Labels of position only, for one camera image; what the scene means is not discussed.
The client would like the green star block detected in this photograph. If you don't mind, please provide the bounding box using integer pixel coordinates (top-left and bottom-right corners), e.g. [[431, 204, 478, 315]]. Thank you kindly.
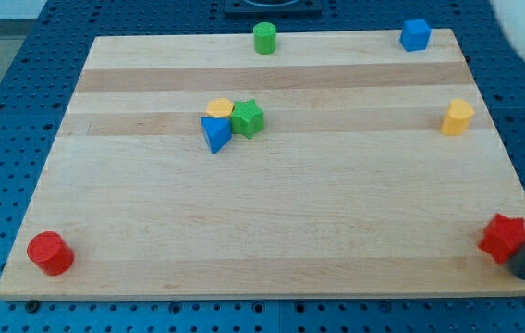
[[230, 99, 264, 140]]

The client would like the red cylinder block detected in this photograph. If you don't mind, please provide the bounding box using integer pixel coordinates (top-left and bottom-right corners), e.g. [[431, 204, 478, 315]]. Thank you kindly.
[[27, 231, 75, 276]]

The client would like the green cylinder block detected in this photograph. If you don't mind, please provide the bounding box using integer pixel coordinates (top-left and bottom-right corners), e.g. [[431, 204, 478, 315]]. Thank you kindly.
[[252, 22, 277, 55]]

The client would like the yellow heart block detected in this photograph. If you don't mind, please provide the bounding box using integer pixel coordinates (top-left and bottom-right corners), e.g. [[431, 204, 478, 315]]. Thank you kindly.
[[440, 98, 475, 136]]

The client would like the blue triangle block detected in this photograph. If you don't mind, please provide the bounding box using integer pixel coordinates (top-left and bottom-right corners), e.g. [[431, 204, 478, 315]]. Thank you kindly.
[[201, 117, 232, 154]]

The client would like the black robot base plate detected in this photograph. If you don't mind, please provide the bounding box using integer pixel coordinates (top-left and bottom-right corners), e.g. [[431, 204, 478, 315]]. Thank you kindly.
[[223, 0, 323, 15]]

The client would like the wooden board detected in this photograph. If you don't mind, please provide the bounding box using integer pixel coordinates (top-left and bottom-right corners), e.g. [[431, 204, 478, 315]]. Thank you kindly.
[[0, 29, 525, 301]]

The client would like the blue cube block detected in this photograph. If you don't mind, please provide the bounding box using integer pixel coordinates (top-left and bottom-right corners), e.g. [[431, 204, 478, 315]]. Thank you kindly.
[[399, 18, 432, 52]]

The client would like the yellow hexagon block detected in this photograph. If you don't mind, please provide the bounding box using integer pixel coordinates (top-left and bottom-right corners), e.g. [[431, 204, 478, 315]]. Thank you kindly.
[[206, 98, 234, 118]]

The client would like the red star block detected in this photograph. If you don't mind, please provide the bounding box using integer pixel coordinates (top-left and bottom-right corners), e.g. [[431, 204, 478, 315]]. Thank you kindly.
[[478, 214, 525, 265]]

